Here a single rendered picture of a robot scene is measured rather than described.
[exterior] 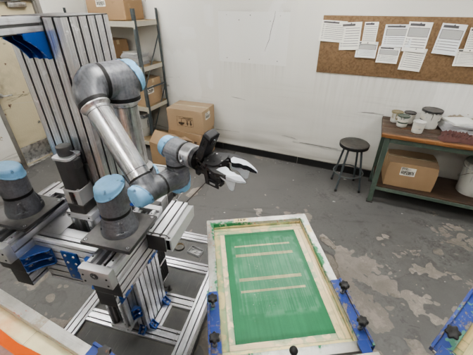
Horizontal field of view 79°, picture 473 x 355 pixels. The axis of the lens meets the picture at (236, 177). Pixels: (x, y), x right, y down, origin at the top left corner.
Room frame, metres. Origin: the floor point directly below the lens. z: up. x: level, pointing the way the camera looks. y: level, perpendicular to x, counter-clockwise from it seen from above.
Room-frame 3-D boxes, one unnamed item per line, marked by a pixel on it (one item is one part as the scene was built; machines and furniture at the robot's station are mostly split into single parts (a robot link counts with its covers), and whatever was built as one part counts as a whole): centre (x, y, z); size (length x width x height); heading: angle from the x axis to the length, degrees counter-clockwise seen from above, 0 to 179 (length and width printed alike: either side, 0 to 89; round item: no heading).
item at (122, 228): (0.91, 0.49, 1.31); 0.15 x 0.15 x 0.10
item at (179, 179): (0.83, 0.21, 1.56); 0.11 x 0.08 x 0.11; 141
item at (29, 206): (1.04, 0.97, 1.31); 0.15 x 0.15 x 0.10
